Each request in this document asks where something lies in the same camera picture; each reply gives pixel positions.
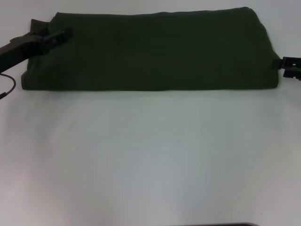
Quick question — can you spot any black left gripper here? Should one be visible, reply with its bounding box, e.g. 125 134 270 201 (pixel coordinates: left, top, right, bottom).
0 26 73 73

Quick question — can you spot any dark green FREE T-shirt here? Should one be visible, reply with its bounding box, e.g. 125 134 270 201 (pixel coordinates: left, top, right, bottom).
20 6 282 92

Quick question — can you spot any thin dark wrist cable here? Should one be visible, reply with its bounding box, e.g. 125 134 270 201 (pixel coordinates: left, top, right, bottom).
0 73 16 100

